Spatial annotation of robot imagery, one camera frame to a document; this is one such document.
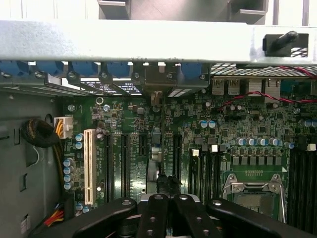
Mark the black case lock slider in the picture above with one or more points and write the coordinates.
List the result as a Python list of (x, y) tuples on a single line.
[(280, 43)]

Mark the CPU socket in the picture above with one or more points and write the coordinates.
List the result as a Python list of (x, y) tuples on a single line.
[(252, 200)]

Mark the black open PC case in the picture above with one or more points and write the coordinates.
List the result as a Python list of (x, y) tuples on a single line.
[(123, 42)]

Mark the white power connector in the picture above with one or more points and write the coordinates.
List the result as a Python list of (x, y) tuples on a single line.
[(65, 126)]

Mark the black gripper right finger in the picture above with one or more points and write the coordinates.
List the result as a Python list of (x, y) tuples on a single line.
[(195, 218)]

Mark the long black expansion slot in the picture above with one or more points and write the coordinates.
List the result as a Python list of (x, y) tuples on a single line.
[(125, 166), (177, 161), (109, 168)]

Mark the black RAM slot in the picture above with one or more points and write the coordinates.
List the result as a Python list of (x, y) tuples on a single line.
[(214, 176), (205, 176), (300, 186), (314, 186), (292, 186), (307, 186)]

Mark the white expansion slot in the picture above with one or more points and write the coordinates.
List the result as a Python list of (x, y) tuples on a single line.
[(89, 166)]

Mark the green motherboard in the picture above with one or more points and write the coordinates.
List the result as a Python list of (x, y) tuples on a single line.
[(128, 116)]

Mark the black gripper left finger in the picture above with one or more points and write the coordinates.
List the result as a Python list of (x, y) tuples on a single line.
[(153, 218)]

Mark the short black expansion slot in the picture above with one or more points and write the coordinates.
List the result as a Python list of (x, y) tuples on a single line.
[(142, 145)]

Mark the blue slot retention clip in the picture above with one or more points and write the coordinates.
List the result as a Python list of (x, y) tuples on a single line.
[(120, 71), (85, 70), (189, 73), (12, 69), (50, 69)]

